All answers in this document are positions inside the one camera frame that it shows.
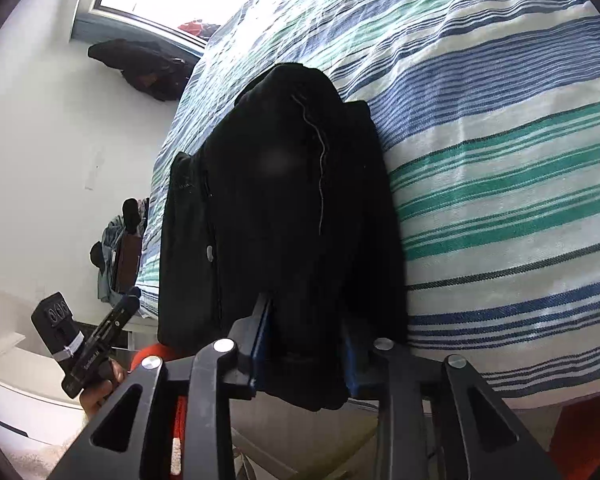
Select striped bed cover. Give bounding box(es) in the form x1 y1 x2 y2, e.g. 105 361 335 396
139 0 600 398

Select mixed clothes pile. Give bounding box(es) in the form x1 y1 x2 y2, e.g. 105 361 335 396
90 197 151 306

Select person's orange clothing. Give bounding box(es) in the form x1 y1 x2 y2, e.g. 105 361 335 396
130 344 600 480

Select black pants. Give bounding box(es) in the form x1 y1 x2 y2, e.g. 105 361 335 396
157 62 410 413

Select dark hanging jacket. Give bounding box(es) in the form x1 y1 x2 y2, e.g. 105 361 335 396
87 38 197 102

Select black sock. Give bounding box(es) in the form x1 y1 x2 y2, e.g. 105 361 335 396
121 199 142 234

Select brown wooden cabinet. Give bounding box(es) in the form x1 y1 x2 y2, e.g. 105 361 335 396
116 232 143 293

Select person's left hand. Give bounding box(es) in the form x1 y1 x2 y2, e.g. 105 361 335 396
79 352 131 418

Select red cloth at window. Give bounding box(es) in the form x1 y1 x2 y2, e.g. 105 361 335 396
177 19 222 38

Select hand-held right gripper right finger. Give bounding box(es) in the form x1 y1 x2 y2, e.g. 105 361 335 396
342 317 561 480

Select white shelf unit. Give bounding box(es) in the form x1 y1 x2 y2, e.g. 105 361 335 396
0 285 158 456

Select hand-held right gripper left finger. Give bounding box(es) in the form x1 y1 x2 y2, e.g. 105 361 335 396
47 295 273 480

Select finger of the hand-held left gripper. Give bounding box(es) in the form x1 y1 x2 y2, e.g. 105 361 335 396
94 286 142 350

